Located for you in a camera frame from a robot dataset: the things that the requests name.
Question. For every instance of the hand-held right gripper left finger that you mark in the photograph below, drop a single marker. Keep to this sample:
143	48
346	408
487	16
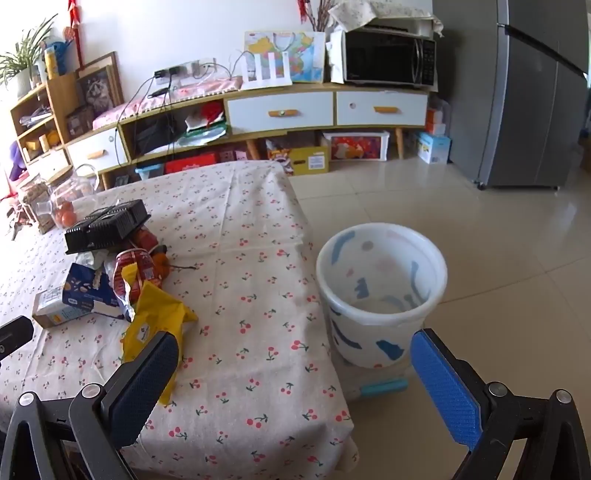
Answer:
147	378

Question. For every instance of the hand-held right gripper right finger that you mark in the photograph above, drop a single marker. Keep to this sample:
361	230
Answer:
443	383

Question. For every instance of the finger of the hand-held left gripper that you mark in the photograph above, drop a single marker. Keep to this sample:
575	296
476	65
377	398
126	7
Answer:
14	334

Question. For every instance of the white patterned trash bin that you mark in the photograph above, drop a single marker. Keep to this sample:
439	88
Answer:
369	332

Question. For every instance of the clear box with blue latch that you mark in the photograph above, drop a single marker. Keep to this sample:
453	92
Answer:
383	386

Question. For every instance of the yellow wrapper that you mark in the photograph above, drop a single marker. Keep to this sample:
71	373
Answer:
157	318

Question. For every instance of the blue snack box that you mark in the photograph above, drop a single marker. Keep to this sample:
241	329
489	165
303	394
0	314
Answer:
87	295

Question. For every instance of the orange peel with twig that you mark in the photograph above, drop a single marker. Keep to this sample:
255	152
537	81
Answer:
162	270

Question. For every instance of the red snack packet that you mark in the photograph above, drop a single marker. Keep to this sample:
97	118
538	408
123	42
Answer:
138	267

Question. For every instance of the orange fruit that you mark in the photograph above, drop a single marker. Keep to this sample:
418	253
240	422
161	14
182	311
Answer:
70	217
60	208

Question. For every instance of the woven storage basket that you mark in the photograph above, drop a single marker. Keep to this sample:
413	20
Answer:
34	198

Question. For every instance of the black plastic tray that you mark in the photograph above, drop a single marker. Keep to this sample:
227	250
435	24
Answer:
106	226

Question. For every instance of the clear glass jar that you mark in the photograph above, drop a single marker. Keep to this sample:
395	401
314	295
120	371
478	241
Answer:
74	194

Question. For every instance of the small white cabinet drawer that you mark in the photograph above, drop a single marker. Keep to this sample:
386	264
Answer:
97	150

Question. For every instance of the flat red box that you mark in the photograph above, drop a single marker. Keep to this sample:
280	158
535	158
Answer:
191	164

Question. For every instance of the white and blue box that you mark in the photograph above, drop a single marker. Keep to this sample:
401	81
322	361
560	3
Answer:
434	148

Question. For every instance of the black bag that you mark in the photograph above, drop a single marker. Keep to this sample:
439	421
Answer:
152	136

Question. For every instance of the wooden shelf unit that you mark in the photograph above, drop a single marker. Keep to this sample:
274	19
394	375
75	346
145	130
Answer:
60	92

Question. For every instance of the white storage box red print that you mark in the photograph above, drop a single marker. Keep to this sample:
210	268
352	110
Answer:
355	146

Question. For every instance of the framed animal picture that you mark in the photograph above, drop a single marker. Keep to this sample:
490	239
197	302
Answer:
99	90

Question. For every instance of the yellow cardboard box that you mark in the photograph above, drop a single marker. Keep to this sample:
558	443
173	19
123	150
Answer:
309	159

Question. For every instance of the yellow bottle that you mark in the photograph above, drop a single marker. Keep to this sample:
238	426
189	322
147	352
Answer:
51	64

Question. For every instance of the green potted plant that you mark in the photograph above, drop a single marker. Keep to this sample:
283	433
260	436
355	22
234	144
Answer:
21	60

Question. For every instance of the white drawer with round hole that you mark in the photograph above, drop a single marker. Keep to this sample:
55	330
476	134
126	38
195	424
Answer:
406	108

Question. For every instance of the pink patterned cloth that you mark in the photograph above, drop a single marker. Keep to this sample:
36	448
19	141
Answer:
184	92

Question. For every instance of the grey refrigerator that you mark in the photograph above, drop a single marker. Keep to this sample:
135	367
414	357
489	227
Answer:
517	101

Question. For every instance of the red hanging decoration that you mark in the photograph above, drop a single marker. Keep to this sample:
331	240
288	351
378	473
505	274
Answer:
76	32

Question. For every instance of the white power strip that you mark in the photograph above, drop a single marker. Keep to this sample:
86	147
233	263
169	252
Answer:
184	71

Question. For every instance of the wooden white tv cabinet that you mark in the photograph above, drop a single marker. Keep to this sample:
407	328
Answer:
295	92

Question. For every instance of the white slotted rack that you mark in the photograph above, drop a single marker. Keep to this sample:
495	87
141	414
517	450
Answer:
268	78

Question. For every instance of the black microwave oven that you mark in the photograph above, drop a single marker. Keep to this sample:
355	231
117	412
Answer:
390	57

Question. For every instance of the colourful map poster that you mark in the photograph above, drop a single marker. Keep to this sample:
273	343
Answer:
304	55

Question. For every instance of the floral cloth cover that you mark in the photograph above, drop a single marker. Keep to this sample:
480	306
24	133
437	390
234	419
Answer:
369	11

